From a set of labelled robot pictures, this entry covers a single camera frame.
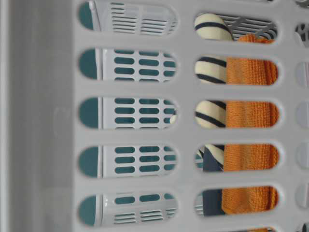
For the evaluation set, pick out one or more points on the white plastic shopping basket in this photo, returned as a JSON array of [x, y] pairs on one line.
[[42, 137]]

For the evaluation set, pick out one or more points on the cream navy striped cloth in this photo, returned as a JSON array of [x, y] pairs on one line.
[[211, 114]]

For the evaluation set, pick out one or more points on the orange knitted cloth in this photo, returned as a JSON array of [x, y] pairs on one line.
[[250, 114]]

